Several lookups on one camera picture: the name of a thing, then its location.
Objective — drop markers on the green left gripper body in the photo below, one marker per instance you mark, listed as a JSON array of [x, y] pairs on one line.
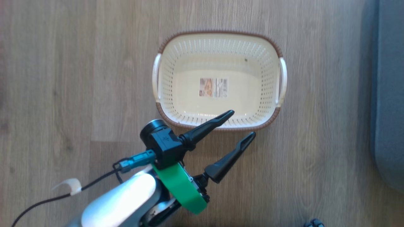
[[180, 192]]

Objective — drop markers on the cream laundry basket brown rim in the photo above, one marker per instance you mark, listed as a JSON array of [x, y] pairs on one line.
[[189, 94]]

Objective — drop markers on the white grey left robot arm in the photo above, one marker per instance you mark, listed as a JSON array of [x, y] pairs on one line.
[[120, 201]]

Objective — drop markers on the white tape tab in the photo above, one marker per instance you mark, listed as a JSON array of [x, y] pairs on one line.
[[74, 186]]

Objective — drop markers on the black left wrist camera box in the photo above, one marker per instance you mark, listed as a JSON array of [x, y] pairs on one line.
[[165, 148]]

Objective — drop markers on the grey fabric sofa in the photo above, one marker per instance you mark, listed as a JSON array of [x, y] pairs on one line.
[[391, 94]]

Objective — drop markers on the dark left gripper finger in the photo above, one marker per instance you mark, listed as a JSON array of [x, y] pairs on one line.
[[205, 129], [227, 160]]

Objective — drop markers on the printed paper label sticker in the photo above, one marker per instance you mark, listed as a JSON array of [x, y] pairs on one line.
[[213, 87]]

